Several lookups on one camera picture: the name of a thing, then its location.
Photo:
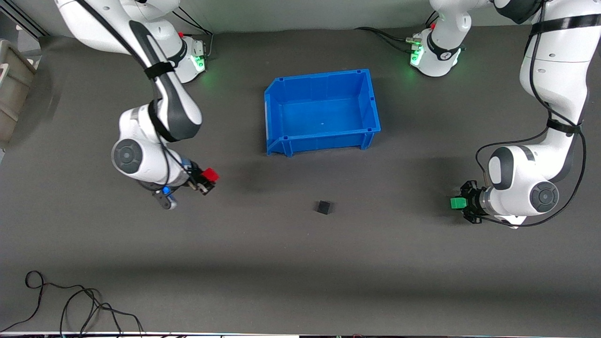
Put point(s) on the small red cube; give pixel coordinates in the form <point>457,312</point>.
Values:
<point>211,175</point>

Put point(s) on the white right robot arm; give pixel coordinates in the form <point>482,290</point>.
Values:
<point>141,157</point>

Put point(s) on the small black cube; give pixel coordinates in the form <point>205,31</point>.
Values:
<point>323,207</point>

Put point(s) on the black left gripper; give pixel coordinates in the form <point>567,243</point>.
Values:
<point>471,201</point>

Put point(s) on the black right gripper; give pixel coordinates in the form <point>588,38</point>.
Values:
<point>195,178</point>

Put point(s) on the black aluminium frame rail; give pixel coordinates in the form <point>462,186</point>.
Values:
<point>23,21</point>

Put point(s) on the small green cube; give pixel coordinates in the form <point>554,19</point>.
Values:
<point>458,203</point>

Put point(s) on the blue plastic storage bin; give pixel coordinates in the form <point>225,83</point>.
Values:
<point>324,117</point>

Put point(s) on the beige grey plastic box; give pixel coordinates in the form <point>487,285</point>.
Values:
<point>14,89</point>

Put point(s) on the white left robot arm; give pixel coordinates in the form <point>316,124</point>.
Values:
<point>554,80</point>

